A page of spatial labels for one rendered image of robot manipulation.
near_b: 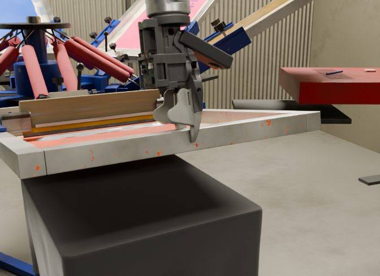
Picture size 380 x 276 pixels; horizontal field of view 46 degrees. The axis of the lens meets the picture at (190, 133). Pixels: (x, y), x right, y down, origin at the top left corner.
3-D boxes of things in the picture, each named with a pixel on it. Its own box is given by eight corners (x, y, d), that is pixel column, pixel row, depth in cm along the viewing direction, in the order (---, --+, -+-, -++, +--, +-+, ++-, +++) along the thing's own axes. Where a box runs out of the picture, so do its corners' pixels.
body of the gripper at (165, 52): (139, 92, 79) (133, 22, 78) (183, 88, 83) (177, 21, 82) (158, 91, 72) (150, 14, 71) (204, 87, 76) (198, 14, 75)
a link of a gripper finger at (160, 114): (150, 139, 82) (149, 89, 80) (179, 136, 85) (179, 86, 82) (157, 143, 79) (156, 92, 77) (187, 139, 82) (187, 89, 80)
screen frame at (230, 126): (321, 129, 92) (320, 111, 92) (20, 179, 65) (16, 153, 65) (161, 118, 161) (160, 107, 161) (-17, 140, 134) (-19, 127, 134)
